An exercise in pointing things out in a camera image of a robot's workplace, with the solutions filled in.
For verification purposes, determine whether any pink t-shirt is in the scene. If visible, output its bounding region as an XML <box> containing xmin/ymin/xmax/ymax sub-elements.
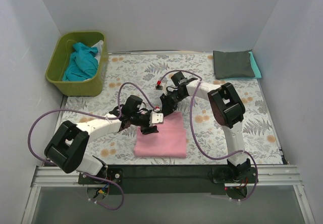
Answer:
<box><xmin>134</xmin><ymin>111</ymin><xmax>187</xmax><ymax>158</ymax></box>

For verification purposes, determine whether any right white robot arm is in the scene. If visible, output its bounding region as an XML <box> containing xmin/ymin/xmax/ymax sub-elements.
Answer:
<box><xmin>155</xmin><ymin>70</ymin><xmax>251</xmax><ymax>182</ymax></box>

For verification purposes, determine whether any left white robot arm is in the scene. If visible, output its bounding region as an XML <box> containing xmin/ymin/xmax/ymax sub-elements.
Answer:
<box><xmin>44</xmin><ymin>95</ymin><xmax>164</xmax><ymax>184</ymax></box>

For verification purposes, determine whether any floral patterned table mat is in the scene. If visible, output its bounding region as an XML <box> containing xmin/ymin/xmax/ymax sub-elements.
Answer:
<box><xmin>59</xmin><ymin>53</ymin><xmax>282</xmax><ymax>165</ymax></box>

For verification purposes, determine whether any green plastic bin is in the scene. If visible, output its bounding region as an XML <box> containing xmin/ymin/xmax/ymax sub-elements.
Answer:
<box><xmin>45</xmin><ymin>31</ymin><xmax>109</xmax><ymax>96</ymax></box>

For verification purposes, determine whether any folded dark grey t-shirt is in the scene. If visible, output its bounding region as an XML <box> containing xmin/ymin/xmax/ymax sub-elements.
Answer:
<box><xmin>213</xmin><ymin>50</ymin><xmax>255</xmax><ymax>79</ymax></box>

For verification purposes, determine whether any teal t-shirt in bin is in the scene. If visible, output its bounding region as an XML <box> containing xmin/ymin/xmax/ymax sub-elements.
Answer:
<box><xmin>62</xmin><ymin>42</ymin><xmax>99</xmax><ymax>82</ymax></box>

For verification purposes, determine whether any white garment in bin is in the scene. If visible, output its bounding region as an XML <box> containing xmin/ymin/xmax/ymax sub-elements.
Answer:
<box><xmin>92</xmin><ymin>40</ymin><xmax>104</xmax><ymax>62</ymax></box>

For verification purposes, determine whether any folded teal t-shirt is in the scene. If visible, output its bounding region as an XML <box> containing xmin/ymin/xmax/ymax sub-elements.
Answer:
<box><xmin>221</xmin><ymin>51</ymin><xmax>262</xmax><ymax>79</ymax></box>

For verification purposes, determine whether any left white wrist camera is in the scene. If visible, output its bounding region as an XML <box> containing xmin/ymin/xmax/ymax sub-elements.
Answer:
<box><xmin>149</xmin><ymin>107</ymin><xmax>164</xmax><ymax>127</ymax></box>

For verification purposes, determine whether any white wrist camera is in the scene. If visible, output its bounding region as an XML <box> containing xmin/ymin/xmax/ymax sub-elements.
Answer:
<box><xmin>149</xmin><ymin>107</ymin><xmax>164</xmax><ymax>127</ymax></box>
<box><xmin>155</xmin><ymin>81</ymin><xmax>171</xmax><ymax>95</ymax></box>

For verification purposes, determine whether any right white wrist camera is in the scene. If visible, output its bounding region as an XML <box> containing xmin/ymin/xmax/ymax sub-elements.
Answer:
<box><xmin>155</xmin><ymin>81</ymin><xmax>171</xmax><ymax>95</ymax></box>

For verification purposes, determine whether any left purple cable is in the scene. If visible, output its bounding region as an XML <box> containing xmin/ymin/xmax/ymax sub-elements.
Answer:
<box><xmin>27</xmin><ymin>82</ymin><xmax>158</xmax><ymax>211</ymax></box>

